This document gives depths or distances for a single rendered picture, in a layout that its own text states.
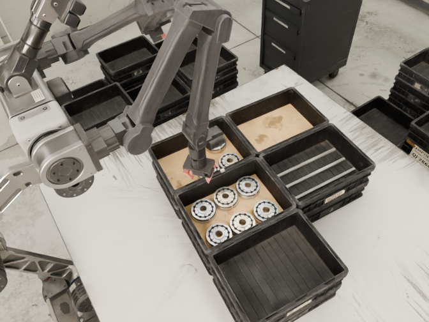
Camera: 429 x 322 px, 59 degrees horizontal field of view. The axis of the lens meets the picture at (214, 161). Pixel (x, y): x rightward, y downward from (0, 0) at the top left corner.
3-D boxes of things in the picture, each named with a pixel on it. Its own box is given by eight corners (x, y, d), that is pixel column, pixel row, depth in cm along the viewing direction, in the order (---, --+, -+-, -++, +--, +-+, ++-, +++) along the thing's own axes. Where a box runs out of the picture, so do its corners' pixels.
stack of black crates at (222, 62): (196, 127, 286) (190, 80, 251) (177, 106, 303) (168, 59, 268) (239, 105, 299) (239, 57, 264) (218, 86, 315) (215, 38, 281)
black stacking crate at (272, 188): (209, 267, 145) (207, 253, 136) (177, 209, 162) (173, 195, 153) (294, 222, 155) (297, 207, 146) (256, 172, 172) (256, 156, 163)
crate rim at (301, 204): (297, 209, 147) (298, 206, 146) (256, 158, 165) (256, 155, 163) (376, 168, 158) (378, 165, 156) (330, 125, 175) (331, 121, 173)
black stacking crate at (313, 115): (256, 172, 172) (256, 156, 164) (225, 131, 190) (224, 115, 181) (325, 138, 183) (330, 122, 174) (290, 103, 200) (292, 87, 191)
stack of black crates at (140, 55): (126, 120, 295) (111, 73, 261) (110, 99, 312) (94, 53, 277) (170, 99, 308) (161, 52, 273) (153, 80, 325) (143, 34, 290)
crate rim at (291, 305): (250, 333, 120) (250, 331, 118) (207, 257, 137) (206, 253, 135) (349, 274, 130) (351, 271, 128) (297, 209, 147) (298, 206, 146)
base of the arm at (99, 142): (87, 154, 107) (72, 124, 98) (113, 141, 109) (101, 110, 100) (98, 173, 102) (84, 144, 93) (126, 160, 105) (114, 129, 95)
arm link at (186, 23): (177, -20, 90) (200, -4, 84) (216, 0, 100) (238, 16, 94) (106, 133, 107) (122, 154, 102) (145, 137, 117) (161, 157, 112)
